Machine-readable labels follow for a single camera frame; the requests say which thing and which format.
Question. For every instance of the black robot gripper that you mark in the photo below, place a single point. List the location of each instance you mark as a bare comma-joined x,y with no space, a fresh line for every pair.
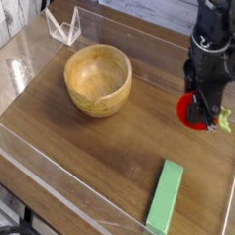
209,69

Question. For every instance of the red felt strawberry toy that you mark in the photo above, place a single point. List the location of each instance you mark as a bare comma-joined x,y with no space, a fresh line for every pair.
181,111

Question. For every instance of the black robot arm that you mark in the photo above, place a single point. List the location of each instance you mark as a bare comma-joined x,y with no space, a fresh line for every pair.
215,20

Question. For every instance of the wooden bowl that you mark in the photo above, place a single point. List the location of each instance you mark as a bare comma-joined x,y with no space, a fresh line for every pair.
98,79

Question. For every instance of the green rectangular block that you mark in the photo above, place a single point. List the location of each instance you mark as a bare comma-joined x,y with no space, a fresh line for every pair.
164,200

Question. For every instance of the clear acrylic tray wall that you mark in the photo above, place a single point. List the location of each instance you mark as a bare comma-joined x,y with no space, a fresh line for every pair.
65,202

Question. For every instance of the clear acrylic corner bracket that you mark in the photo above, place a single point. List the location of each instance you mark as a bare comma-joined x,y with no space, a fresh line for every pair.
65,32

